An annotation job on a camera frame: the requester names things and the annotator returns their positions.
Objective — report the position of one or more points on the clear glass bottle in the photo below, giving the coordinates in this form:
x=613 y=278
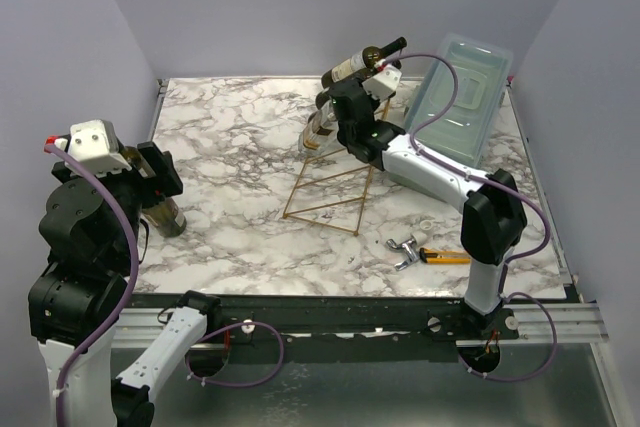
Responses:
x=313 y=143

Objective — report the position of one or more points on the white plastic pipe fitting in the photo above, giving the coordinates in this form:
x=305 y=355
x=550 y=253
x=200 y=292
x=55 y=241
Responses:
x=423 y=231

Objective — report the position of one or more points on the gold wire wine rack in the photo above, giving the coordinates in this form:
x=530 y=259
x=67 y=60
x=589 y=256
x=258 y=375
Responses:
x=330 y=190

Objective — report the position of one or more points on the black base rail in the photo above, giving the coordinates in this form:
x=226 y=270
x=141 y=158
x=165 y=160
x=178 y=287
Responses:
x=356 y=329

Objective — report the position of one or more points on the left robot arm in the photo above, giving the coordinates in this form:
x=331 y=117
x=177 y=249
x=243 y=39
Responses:
x=91 y=225

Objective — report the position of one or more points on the rear dark wine bottle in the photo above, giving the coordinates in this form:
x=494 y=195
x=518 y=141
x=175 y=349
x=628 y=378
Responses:
x=167 y=218

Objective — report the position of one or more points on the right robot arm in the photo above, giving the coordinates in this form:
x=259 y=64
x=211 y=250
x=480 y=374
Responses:
x=493 y=216

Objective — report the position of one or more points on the translucent green plastic toolbox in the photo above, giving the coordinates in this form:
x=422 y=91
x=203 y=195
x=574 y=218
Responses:
x=463 y=132

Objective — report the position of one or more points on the aluminium frame rail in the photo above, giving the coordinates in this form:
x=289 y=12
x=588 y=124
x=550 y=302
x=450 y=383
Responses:
x=580 y=323

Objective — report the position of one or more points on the wine bottle white label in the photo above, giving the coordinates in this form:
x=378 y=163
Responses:
x=364 y=59

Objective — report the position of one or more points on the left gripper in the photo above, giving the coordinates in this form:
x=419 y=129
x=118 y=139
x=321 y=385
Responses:
x=167 y=180

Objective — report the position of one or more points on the wine bottle brown label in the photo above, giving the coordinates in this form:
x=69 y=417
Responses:
x=322 y=98

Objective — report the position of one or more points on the yellow utility knife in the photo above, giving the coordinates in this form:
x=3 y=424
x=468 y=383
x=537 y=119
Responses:
x=429 y=256

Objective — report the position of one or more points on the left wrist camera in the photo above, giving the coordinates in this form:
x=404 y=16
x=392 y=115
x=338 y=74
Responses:
x=94 y=145

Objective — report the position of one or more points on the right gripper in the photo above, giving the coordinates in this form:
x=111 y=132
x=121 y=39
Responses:
x=348 y=97

